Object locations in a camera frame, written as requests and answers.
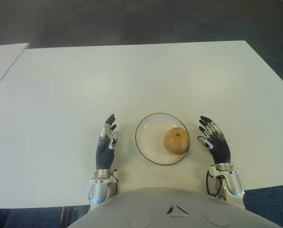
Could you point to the dark table leg frame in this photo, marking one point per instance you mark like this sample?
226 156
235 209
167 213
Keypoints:
72 216

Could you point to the grey robot torso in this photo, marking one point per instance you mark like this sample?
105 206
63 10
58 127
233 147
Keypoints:
174 213

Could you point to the white plate with black rim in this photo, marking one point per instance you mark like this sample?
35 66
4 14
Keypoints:
151 142

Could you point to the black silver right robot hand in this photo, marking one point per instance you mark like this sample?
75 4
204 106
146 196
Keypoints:
221 150

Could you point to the white side table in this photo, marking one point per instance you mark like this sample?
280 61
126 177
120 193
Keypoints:
6 59

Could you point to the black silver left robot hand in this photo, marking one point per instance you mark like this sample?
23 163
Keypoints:
104 156

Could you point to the yellow red apple with sticker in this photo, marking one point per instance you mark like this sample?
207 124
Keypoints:
176 141

